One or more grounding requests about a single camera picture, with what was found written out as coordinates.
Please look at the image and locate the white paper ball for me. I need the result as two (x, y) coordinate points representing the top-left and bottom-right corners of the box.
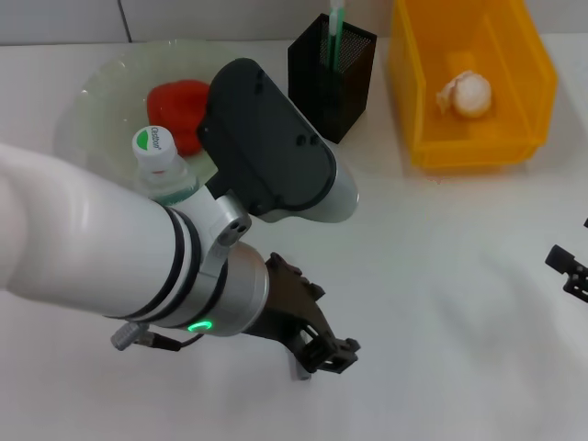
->
(435, 69), (495, 119)

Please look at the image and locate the grey pencil lead tube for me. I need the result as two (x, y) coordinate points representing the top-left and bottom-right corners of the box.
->
(288, 328), (314, 382)

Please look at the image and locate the pale green glass fruit plate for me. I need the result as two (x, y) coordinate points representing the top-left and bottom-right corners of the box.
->
(73, 39), (272, 185)

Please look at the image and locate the red-orange fruit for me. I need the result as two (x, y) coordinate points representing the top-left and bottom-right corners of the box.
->
(146, 79), (211, 157)

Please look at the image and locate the grey left arm cable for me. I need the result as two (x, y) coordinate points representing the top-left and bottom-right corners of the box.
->
(109, 321), (204, 354)

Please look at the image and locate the clear water bottle green label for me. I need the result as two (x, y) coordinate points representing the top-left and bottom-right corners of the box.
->
(131, 127), (199, 207)

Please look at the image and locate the black mesh pen holder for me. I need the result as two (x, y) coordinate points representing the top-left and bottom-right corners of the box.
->
(288, 13), (378, 146)

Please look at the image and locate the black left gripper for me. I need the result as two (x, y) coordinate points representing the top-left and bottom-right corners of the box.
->
(241, 251), (360, 376)

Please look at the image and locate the yellow plastic bin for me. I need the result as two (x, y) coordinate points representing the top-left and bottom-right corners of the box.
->
(385, 0), (560, 169)

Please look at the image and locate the mint green utility knife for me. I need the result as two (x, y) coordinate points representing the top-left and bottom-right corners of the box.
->
(326, 0), (347, 74)

